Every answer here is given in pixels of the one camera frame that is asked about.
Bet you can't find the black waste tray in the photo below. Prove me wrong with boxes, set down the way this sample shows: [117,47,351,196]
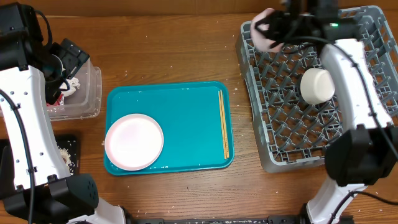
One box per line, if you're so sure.
[0,134,81,200]

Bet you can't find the wooden chopstick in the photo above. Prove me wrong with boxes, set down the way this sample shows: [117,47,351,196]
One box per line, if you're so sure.
[218,90,228,159]
[222,91,229,158]

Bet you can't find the white round bowl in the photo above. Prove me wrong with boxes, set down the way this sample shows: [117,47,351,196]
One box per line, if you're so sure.
[300,68,335,105]

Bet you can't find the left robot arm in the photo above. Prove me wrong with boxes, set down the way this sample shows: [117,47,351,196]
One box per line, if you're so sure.
[1,2,132,223]

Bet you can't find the grey dishwasher rack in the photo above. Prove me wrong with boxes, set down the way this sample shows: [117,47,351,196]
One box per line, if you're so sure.
[236,6,397,172]

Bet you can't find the teal plastic tray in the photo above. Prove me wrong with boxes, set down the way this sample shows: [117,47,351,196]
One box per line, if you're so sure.
[105,81,234,175]

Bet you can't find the rice and food scraps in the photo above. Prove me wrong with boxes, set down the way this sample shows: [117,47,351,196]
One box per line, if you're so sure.
[57,140,79,175]

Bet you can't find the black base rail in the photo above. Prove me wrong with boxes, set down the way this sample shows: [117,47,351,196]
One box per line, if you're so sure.
[131,215,307,224]

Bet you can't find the small pink saucer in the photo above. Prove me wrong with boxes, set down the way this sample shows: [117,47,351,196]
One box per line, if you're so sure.
[250,8,283,53]

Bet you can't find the large pink plate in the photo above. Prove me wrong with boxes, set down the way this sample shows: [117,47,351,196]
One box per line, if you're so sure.
[104,114,164,171]

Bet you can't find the white tissue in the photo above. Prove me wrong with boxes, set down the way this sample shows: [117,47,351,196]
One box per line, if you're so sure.
[60,77,80,97]

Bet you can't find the clear plastic bin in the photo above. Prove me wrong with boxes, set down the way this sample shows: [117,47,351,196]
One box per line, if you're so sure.
[0,55,103,121]

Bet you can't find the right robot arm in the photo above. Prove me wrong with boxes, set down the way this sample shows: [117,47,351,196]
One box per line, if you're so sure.
[250,1,397,223]

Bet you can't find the red snack wrapper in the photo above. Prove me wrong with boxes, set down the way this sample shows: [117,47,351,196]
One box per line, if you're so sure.
[47,93,64,106]

